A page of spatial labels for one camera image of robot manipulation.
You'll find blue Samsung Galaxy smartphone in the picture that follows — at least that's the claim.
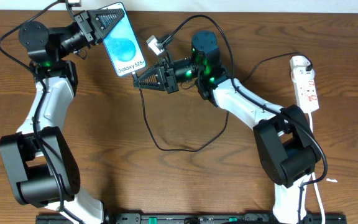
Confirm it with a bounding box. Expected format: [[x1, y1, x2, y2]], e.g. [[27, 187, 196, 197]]
[[103, 2, 147, 77]]

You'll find black charger cable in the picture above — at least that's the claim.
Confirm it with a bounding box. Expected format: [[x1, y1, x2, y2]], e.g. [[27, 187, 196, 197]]
[[131, 52, 313, 153]]

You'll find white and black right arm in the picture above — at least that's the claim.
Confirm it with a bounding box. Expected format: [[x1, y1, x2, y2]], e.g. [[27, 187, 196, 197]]
[[134, 30, 326, 223]]

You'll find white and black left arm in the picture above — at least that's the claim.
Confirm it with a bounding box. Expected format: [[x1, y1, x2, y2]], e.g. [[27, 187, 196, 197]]
[[0, 9, 124, 223]]

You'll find white USB charger adapter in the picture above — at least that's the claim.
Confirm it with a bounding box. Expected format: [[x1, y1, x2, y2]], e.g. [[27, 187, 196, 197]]
[[290, 55, 313, 72]]

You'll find white power strip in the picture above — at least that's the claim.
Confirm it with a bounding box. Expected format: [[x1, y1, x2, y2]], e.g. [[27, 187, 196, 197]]
[[291, 67, 319, 113]]

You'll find small white paper scrap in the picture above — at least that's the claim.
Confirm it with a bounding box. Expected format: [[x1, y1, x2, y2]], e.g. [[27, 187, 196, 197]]
[[326, 178, 338, 183]]

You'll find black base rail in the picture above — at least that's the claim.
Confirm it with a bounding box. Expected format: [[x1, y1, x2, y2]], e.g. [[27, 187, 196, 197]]
[[35, 213, 347, 224]]

